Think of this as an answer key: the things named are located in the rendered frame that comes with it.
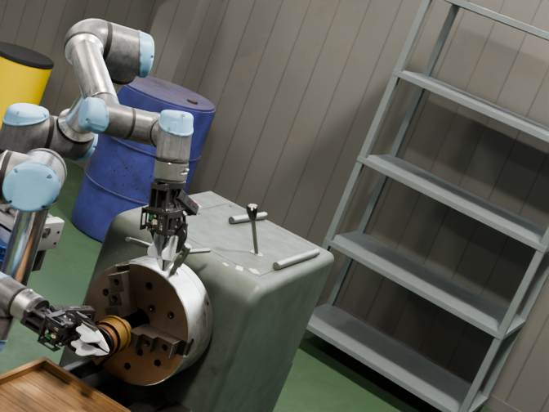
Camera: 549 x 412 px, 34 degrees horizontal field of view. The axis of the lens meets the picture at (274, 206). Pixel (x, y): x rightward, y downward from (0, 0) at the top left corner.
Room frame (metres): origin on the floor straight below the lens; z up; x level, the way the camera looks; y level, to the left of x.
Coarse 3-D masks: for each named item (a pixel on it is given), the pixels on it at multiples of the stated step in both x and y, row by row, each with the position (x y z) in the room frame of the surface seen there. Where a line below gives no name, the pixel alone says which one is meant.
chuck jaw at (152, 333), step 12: (144, 324) 2.01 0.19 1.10; (132, 336) 1.94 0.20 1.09; (144, 336) 1.95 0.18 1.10; (156, 336) 1.96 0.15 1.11; (168, 336) 1.98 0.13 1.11; (132, 348) 1.94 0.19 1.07; (144, 348) 1.95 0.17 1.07; (156, 348) 1.96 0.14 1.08; (168, 348) 1.95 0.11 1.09; (180, 348) 1.99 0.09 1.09
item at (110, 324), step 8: (104, 320) 1.93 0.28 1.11; (112, 320) 1.93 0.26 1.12; (120, 320) 1.94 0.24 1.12; (104, 328) 1.90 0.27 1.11; (112, 328) 1.91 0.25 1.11; (120, 328) 1.92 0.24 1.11; (128, 328) 1.94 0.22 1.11; (104, 336) 1.96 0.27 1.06; (112, 336) 1.89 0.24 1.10; (120, 336) 1.91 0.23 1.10; (128, 336) 1.93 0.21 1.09; (112, 344) 1.88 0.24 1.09; (120, 344) 1.90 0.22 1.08; (128, 344) 1.93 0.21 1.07; (112, 352) 1.89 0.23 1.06
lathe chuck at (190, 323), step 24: (120, 264) 2.09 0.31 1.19; (144, 264) 2.05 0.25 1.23; (96, 288) 2.08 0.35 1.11; (144, 288) 2.04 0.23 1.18; (168, 288) 2.01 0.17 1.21; (192, 288) 2.07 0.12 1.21; (96, 312) 2.07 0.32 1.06; (168, 312) 2.01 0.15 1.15; (192, 312) 2.01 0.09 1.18; (192, 336) 2.00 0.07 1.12; (120, 360) 2.03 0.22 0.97; (144, 360) 2.01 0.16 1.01; (168, 360) 1.99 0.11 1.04; (192, 360) 2.05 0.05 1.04; (144, 384) 2.00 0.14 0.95
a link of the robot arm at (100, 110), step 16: (80, 32) 2.17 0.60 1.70; (96, 32) 2.21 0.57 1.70; (64, 48) 2.17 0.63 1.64; (80, 48) 2.13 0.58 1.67; (96, 48) 2.15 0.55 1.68; (80, 64) 2.07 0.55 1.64; (96, 64) 2.07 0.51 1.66; (80, 80) 2.03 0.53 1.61; (96, 80) 2.00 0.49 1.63; (96, 96) 1.94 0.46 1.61; (112, 96) 1.95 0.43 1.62; (80, 112) 1.91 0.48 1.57; (96, 112) 1.88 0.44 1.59; (112, 112) 1.90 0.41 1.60; (128, 112) 1.93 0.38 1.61; (96, 128) 1.89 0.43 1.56; (112, 128) 1.90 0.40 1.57; (128, 128) 1.92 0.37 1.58
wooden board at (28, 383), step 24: (48, 360) 2.02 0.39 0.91; (0, 384) 1.87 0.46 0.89; (24, 384) 1.91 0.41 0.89; (48, 384) 1.95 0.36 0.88; (72, 384) 1.99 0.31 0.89; (0, 408) 1.78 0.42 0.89; (24, 408) 1.82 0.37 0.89; (48, 408) 1.85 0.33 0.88; (72, 408) 1.89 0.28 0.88; (96, 408) 1.93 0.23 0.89; (120, 408) 1.94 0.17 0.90
